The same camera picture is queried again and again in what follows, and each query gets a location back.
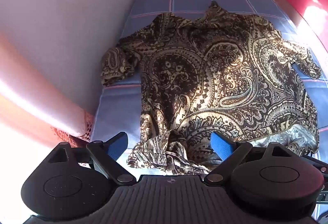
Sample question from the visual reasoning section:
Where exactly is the pink lace curtain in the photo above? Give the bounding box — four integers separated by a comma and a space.
1, 36, 94, 147

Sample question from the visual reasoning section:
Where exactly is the blue plaid bed sheet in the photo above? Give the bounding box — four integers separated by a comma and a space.
91, 0, 327, 160

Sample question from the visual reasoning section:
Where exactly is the red cloth covered furniture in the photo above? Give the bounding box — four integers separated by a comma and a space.
286, 0, 327, 37

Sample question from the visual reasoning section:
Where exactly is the brown paisley blouse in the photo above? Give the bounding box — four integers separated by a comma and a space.
101, 2, 321, 175

